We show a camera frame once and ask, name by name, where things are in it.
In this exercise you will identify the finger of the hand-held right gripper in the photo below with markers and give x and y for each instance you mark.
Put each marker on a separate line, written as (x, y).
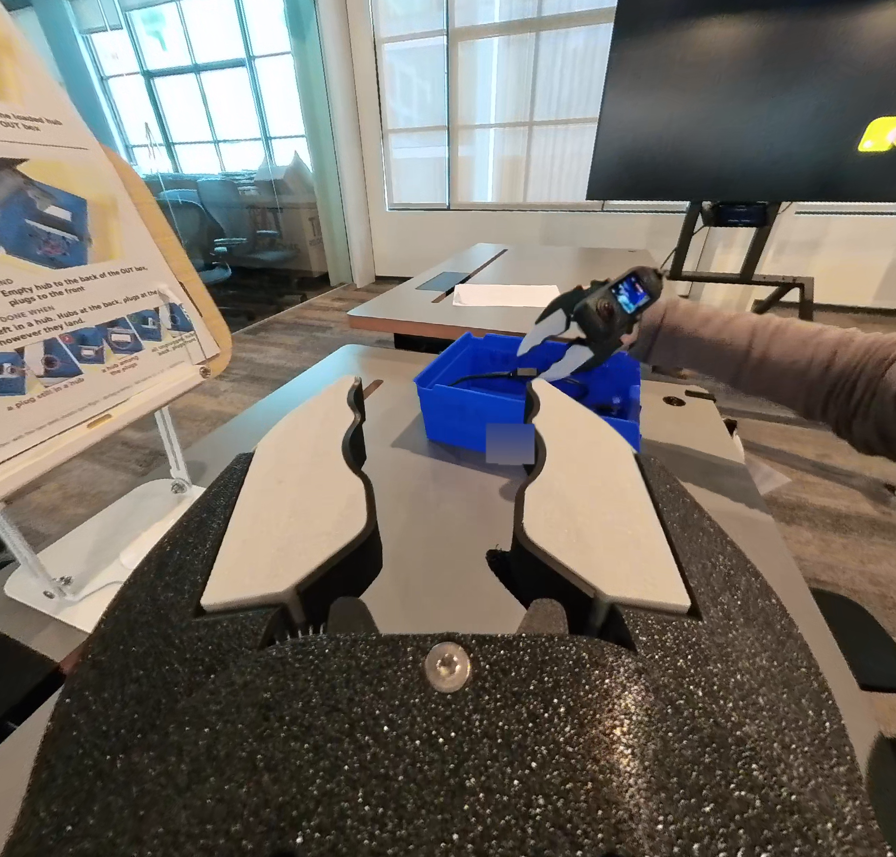
(549, 328)
(577, 363)

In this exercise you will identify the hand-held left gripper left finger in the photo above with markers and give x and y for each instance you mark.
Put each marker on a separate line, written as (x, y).
(294, 507)

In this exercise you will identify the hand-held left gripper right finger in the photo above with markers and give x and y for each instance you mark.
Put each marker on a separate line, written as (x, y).
(602, 514)

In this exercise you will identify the blue plastic bin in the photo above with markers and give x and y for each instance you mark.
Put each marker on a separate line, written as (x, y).
(455, 409)

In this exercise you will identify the person's right forearm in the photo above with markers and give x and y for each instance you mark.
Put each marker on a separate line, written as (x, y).
(770, 360)

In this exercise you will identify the white paper sheet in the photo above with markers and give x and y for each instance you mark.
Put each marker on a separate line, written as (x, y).
(504, 295)

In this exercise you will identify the grey conference table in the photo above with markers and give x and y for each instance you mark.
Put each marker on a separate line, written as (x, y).
(560, 262)

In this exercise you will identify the black media box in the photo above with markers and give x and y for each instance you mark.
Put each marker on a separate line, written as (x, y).
(735, 214)

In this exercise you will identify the white display stand base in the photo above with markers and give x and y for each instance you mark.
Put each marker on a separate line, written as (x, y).
(105, 542)

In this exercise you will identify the black television stand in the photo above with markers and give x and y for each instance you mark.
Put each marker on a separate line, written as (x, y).
(784, 281)

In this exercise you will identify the instruction sheet on wooden stand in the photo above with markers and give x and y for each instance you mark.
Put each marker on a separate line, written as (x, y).
(215, 325)

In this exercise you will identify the large grid window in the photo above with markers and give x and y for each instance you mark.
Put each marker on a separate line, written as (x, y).
(490, 73)

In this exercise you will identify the cardboard box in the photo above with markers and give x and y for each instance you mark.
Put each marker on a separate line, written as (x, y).
(301, 220)

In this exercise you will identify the large black television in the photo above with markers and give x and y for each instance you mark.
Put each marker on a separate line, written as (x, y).
(735, 87)

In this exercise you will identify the printed instruction sheet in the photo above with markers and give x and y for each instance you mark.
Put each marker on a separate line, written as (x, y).
(70, 311)

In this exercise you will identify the grey office chair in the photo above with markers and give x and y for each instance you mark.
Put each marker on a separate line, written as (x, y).
(245, 213)
(189, 227)

